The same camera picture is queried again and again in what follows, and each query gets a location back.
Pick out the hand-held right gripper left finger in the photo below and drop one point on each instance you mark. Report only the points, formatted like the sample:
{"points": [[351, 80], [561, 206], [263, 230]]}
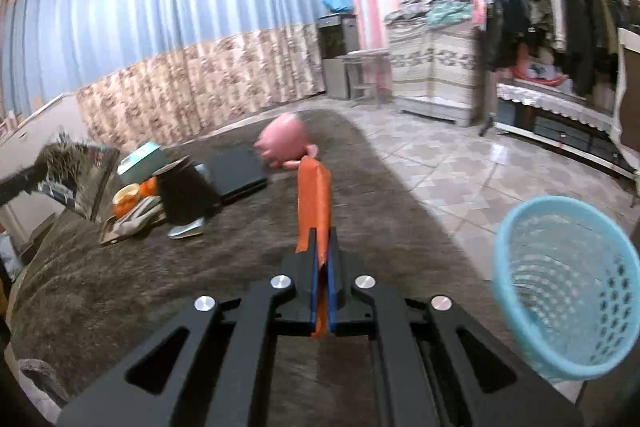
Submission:
{"points": [[315, 287]]}

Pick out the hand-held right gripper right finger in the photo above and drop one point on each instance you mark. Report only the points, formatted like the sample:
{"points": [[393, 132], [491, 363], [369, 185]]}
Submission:
{"points": [[334, 287]]}

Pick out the orange snack wrapper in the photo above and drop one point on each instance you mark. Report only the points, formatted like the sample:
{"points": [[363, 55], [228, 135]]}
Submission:
{"points": [[312, 197]]}

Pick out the light blue plastic basket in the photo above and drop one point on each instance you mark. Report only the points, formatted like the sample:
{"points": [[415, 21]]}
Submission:
{"points": [[560, 359]]}

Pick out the orange cup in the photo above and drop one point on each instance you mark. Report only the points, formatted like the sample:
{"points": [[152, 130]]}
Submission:
{"points": [[127, 199]]}

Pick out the brown tray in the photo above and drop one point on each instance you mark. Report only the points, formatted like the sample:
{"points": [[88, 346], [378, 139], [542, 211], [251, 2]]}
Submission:
{"points": [[112, 237]]}

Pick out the teal cardboard box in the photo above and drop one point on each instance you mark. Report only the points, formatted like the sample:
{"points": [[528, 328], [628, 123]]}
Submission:
{"points": [[140, 157]]}

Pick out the black cup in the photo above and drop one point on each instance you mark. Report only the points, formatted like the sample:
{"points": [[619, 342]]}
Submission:
{"points": [[187, 194]]}

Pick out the silver foil wrapper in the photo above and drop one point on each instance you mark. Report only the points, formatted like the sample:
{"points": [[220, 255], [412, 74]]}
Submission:
{"points": [[185, 231]]}

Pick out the black notebook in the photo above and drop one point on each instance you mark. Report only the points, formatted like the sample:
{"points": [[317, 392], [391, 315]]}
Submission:
{"points": [[235, 172]]}

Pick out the pink mug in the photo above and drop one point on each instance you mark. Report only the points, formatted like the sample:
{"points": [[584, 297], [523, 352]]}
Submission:
{"points": [[285, 137]]}

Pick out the blue and floral curtain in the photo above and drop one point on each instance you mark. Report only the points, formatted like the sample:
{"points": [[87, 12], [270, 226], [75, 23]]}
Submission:
{"points": [[175, 17]]}

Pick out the pink stool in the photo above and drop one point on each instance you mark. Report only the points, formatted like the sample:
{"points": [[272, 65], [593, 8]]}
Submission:
{"points": [[367, 67]]}

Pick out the grey water dispenser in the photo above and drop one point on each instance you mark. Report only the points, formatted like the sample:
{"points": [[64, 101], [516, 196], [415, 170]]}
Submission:
{"points": [[337, 57]]}

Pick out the fabric covered cabinet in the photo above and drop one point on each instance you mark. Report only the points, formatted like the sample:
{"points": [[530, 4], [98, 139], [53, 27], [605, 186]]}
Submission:
{"points": [[430, 62]]}

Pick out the low table with lace cloth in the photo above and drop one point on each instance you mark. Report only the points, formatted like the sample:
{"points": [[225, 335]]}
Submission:
{"points": [[550, 102]]}

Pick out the pile of folded clothes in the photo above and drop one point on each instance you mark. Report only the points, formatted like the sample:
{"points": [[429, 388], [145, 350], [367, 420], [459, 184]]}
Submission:
{"points": [[435, 7]]}

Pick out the red bag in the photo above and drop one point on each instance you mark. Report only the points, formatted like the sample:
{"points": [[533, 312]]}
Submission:
{"points": [[542, 74]]}

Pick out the row of hanging clothes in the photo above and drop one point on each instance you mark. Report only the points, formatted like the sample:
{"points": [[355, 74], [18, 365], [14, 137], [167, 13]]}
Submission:
{"points": [[575, 17]]}

